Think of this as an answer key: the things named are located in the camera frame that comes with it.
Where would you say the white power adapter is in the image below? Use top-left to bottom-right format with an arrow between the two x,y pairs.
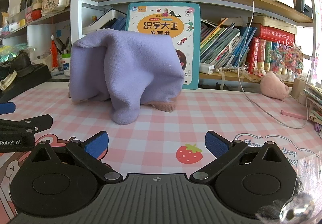
199,63 -> 215,75

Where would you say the iridescent green wrapping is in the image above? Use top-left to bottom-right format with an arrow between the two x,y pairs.
0,44 -> 35,63

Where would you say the pink checkered table mat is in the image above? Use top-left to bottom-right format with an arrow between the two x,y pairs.
1,83 -> 321,223

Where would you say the black box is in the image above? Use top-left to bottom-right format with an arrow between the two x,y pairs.
0,64 -> 51,103

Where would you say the red round jar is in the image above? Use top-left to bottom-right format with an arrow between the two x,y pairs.
32,2 -> 42,21

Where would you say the red tassel ornament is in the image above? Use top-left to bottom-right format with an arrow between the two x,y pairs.
51,35 -> 59,68

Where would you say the white bookshelf frame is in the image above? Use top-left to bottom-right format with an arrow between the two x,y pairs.
4,0 -> 317,42

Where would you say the black leather shoe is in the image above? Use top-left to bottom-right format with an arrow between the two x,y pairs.
1,52 -> 34,80

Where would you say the white tub green lid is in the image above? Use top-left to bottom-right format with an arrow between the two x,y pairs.
62,54 -> 71,77

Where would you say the colourful paper stars jar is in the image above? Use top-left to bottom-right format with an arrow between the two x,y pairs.
270,45 -> 303,76

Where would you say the pink plush toy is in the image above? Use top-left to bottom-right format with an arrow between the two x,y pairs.
260,71 -> 291,100

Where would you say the cream wrist watch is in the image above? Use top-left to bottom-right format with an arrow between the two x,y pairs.
0,71 -> 17,91

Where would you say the red thick dictionary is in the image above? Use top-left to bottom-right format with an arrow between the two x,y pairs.
252,23 -> 295,45

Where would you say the white charging cable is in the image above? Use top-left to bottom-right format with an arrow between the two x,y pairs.
230,0 -> 313,130

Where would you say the pink pen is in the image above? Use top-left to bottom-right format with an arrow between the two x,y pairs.
281,110 -> 307,120

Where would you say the children's picture book teal border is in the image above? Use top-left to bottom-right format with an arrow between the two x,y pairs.
126,1 -> 201,90

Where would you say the purple and pink sweater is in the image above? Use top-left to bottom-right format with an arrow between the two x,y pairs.
69,29 -> 185,125

